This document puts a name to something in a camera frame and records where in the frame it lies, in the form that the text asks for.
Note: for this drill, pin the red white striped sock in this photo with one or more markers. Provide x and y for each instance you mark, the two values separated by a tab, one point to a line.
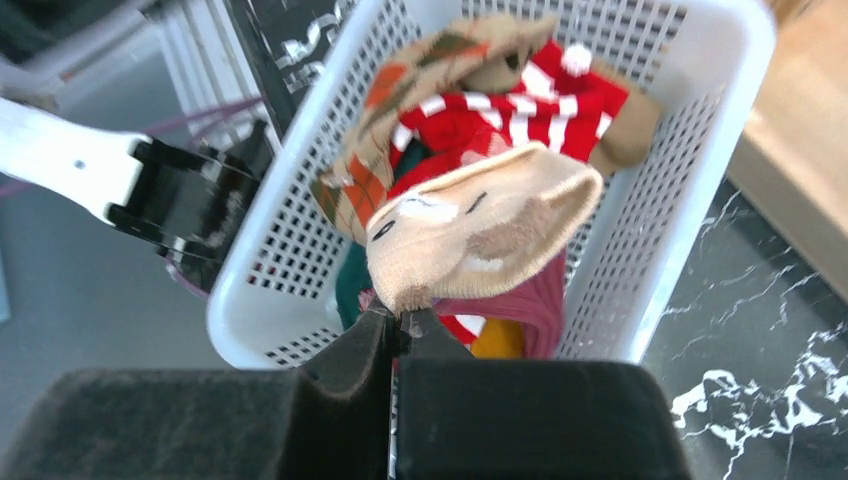
558	102

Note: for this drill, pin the purple sock with yellow cuff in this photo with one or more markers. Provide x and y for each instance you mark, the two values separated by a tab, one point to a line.
526	322

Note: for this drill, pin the wooden hanger rack stand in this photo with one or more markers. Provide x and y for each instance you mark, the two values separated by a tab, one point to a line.
793	161

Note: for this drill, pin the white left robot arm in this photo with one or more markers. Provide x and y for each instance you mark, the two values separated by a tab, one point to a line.
189	202

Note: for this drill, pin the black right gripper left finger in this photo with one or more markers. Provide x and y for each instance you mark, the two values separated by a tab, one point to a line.
327	419

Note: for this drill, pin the beige animal face sock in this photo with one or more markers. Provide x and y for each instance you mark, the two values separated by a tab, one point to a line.
479	230

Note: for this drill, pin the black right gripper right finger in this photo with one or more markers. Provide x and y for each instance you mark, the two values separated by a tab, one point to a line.
460	417

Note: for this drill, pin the argyle brown sock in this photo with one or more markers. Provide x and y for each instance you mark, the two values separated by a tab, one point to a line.
486	54

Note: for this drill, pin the dark green sock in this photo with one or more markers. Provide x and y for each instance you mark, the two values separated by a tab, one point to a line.
354	289

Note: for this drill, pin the white plastic laundry basket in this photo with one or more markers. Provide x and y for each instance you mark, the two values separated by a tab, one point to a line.
692	70

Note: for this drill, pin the aluminium rail base frame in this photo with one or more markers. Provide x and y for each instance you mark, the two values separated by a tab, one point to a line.
140	64

